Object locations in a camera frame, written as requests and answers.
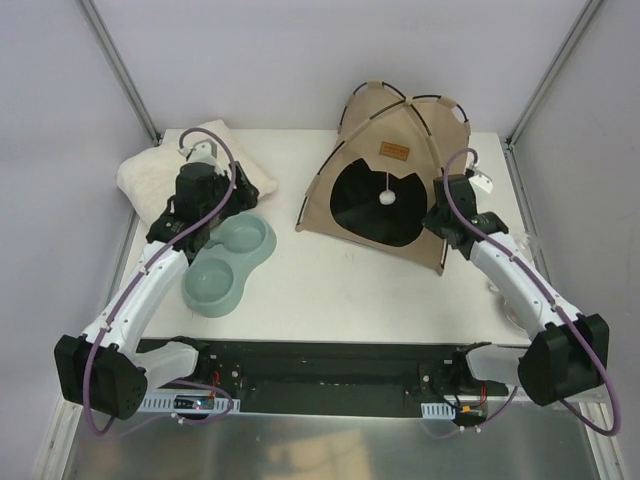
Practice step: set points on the white fluffy cushion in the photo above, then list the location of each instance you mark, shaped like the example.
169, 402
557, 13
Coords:
148, 178

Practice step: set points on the left aluminium frame post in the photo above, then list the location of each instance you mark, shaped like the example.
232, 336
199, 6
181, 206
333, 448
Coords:
110, 51

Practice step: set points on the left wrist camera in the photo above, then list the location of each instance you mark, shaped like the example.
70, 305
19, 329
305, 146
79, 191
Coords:
204, 151

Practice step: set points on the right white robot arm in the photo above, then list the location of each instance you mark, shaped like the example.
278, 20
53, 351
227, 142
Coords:
567, 351

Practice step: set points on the aluminium frame post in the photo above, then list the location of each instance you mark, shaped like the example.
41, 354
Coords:
110, 51
568, 46

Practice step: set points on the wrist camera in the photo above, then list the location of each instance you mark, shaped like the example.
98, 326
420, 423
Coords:
204, 151
481, 184

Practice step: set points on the green double pet bowl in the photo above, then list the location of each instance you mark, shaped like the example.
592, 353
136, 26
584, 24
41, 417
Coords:
214, 283

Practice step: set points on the right white cable duct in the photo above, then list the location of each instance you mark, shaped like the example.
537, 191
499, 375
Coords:
444, 411

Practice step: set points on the white cable duct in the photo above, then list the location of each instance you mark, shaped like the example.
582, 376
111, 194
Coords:
187, 403
444, 411

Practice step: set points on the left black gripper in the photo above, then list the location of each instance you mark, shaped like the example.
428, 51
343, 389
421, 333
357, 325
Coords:
242, 189

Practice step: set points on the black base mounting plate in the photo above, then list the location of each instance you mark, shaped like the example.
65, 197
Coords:
339, 379

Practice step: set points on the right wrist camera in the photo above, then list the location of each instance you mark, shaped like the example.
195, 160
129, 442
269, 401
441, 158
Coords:
481, 184

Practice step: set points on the right aluminium frame post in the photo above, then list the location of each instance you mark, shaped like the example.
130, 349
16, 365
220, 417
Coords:
568, 46

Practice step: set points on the left white cable duct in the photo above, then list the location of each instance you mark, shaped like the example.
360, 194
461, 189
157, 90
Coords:
187, 403

